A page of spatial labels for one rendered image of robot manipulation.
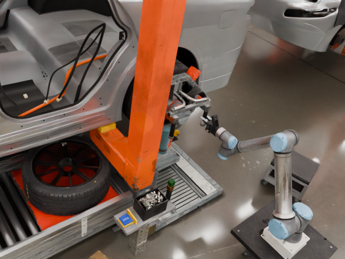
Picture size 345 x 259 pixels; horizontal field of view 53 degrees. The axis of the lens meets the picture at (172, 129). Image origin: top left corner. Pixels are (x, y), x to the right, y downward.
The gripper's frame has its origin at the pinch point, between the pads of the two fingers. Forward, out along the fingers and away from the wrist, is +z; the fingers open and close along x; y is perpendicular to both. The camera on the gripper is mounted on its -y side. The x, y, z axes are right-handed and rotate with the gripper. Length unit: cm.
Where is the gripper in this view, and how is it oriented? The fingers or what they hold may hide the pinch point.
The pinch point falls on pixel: (203, 115)
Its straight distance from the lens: 285.5
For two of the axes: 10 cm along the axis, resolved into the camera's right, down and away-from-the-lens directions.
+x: 7.7, -2.9, 5.7
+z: -6.2, -5.7, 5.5
